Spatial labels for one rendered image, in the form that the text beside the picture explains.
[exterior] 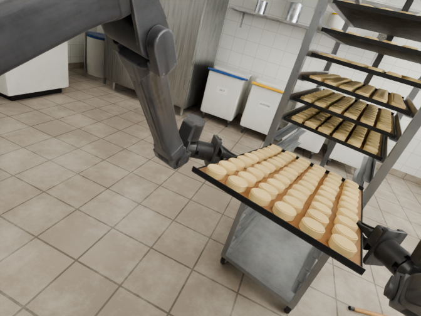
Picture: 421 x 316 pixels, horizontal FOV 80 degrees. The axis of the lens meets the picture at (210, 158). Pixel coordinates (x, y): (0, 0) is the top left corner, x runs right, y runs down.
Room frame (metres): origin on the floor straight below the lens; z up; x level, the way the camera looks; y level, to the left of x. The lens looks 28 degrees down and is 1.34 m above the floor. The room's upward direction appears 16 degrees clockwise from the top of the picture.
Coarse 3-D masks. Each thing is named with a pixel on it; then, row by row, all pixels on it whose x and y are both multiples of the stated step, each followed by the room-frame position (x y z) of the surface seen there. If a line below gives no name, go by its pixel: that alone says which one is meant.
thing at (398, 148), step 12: (420, 108) 0.89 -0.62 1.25; (420, 120) 0.88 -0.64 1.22; (408, 132) 0.88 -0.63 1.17; (396, 144) 0.89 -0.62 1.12; (396, 156) 0.88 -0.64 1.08; (384, 168) 0.88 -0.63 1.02; (372, 180) 0.89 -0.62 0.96; (372, 192) 0.88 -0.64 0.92; (324, 264) 0.87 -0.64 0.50; (312, 276) 0.88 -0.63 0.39; (300, 288) 0.89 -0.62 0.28
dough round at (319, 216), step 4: (308, 212) 0.48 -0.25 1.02; (312, 212) 0.48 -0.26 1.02; (316, 212) 0.49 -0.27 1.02; (320, 212) 0.49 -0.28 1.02; (304, 216) 0.48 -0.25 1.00; (308, 216) 0.47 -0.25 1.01; (312, 216) 0.46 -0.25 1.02; (316, 216) 0.46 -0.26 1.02; (320, 216) 0.47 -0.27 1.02; (324, 216) 0.48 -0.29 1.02; (316, 220) 0.45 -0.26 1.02; (320, 220) 0.45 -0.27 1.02; (324, 220) 0.46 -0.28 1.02; (328, 220) 0.47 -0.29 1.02; (324, 224) 0.45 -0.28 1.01
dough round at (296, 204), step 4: (284, 196) 0.51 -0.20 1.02; (288, 196) 0.52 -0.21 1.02; (284, 200) 0.50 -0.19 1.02; (288, 200) 0.50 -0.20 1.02; (292, 200) 0.51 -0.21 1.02; (296, 200) 0.51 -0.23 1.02; (292, 204) 0.48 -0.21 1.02; (296, 204) 0.49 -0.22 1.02; (300, 204) 0.50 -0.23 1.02; (296, 208) 0.48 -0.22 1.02; (300, 208) 0.48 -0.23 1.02; (296, 212) 0.48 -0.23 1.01; (300, 212) 0.49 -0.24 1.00
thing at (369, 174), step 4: (368, 156) 1.20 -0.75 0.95; (368, 160) 1.14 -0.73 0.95; (372, 160) 1.16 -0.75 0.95; (368, 164) 1.08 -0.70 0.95; (372, 164) 1.10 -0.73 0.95; (368, 168) 1.04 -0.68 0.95; (372, 168) 1.04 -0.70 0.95; (368, 172) 0.99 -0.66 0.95; (372, 172) 0.97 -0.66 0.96; (364, 176) 0.94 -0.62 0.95; (368, 176) 0.95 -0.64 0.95; (372, 176) 0.92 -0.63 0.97; (364, 180) 0.90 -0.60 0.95; (368, 180) 0.91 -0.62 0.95
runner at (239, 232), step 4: (256, 212) 1.35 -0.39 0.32; (252, 216) 1.29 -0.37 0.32; (256, 216) 1.31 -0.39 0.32; (252, 220) 1.26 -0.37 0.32; (244, 224) 1.20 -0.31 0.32; (248, 224) 1.21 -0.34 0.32; (240, 228) 1.14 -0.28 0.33; (244, 228) 1.16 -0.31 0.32; (236, 232) 1.10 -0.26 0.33; (240, 232) 1.12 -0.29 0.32; (236, 236) 1.08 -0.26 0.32
